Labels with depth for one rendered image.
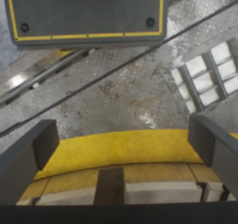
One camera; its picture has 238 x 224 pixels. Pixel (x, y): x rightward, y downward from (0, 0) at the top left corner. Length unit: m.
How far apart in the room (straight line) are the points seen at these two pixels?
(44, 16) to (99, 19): 0.24
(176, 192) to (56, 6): 1.16
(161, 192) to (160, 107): 0.54
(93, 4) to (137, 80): 0.54
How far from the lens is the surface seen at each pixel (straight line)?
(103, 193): 0.89
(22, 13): 0.92
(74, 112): 1.23
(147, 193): 1.15
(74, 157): 1.40
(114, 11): 0.82
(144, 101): 1.18
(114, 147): 1.31
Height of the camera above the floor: 1.13
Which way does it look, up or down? 73 degrees down
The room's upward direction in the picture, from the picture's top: 179 degrees counter-clockwise
